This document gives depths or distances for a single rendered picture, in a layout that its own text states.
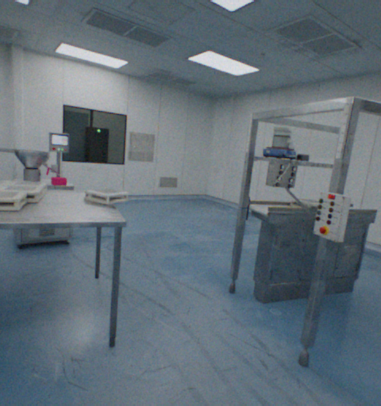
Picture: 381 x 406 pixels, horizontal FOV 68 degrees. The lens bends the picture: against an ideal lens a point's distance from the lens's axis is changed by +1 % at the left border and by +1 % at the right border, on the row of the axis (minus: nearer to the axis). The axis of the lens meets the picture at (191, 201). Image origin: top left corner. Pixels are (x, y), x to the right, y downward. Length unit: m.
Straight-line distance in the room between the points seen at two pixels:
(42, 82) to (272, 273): 5.52
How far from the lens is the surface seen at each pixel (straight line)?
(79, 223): 1.71
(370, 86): 5.93
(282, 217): 2.53
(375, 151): 5.67
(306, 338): 2.14
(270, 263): 2.66
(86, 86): 6.77
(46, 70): 6.64
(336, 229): 1.75
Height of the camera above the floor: 1.32
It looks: 10 degrees down
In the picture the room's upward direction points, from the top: 6 degrees clockwise
